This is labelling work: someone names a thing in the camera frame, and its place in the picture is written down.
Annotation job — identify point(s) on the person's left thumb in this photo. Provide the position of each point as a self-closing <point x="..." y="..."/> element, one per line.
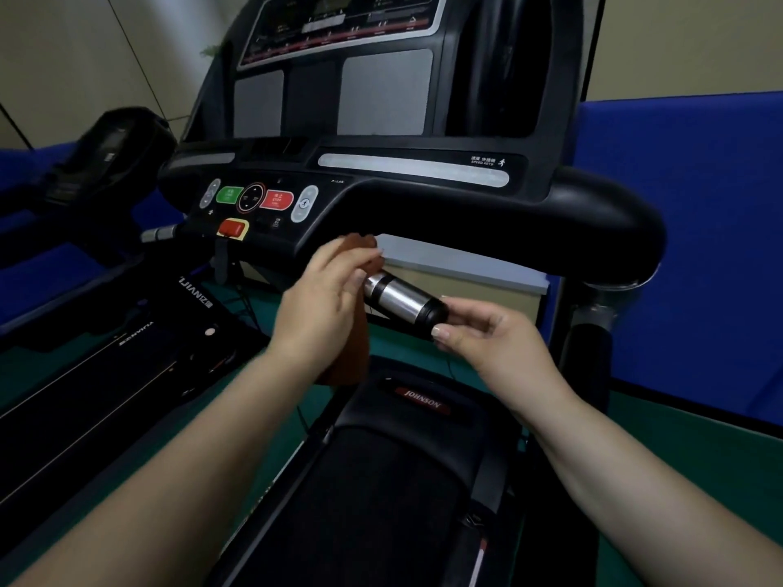
<point x="356" y="282"/>

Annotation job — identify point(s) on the person's right hand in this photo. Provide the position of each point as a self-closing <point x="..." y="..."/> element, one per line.
<point x="508" y="360"/>

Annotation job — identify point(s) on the person's left hand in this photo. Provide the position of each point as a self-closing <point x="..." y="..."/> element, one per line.
<point x="312" y="311"/>

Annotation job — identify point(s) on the person's left forearm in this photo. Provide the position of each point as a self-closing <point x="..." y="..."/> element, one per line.
<point x="183" y="470"/>

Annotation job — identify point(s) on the red safety key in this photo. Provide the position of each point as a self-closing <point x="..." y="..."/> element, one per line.
<point x="232" y="229"/>

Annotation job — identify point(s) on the green plant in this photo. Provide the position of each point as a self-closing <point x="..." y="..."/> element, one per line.
<point x="211" y="51"/>

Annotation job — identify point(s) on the person's right thumb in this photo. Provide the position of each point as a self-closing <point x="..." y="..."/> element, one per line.
<point x="459" y="339"/>

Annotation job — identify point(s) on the brown cleaning cloth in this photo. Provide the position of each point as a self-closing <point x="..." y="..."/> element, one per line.
<point x="352" y="354"/>

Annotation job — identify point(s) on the person's right forearm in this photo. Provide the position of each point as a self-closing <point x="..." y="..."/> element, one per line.
<point x="636" y="482"/>

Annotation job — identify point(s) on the blue wall pad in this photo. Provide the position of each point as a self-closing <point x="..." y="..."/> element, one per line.
<point x="43" y="281"/>
<point x="691" y="250"/>

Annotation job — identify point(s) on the slim black treadmill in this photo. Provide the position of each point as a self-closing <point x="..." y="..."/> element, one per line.
<point x="92" y="372"/>

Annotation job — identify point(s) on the large black treadmill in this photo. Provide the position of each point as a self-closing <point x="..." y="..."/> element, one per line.
<point x="428" y="201"/>

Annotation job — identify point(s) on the beige box with grey top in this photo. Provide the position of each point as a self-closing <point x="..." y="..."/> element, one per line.
<point x="465" y="268"/>

